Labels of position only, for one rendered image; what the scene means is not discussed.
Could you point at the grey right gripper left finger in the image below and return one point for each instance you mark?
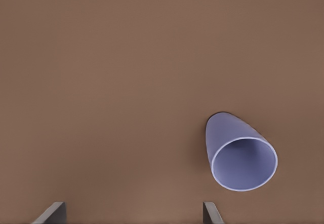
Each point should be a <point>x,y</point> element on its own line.
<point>54,215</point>

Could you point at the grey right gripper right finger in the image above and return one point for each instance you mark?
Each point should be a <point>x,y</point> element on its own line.
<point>210,214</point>

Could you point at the blue-purple cup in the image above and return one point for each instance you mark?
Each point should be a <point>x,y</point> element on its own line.
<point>243,163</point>

